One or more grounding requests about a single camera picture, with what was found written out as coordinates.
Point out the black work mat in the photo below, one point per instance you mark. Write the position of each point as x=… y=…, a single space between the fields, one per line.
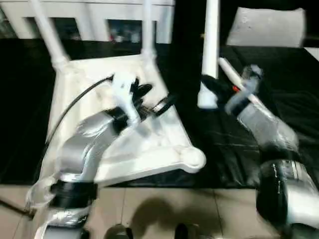
x=294 y=99

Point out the white plastic table top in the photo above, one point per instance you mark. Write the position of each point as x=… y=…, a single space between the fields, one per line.
x=149 y=144

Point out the white cabinet with glass doors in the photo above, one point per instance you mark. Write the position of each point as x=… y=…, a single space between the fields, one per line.
x=94 y=15

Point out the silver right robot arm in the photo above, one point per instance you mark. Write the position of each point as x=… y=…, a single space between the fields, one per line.
x=276 y=149

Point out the white flat panel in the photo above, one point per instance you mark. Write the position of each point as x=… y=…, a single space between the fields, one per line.
x=266 y=27

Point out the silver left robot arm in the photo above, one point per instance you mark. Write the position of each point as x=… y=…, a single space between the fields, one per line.
x=84 y=144

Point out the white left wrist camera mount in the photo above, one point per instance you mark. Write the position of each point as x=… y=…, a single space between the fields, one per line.
x=124 y=92

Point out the white plastic table leg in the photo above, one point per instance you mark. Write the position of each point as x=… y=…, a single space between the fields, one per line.
x=148 y=30
x=50 y=35
x=210 y=45
x=230 y=73

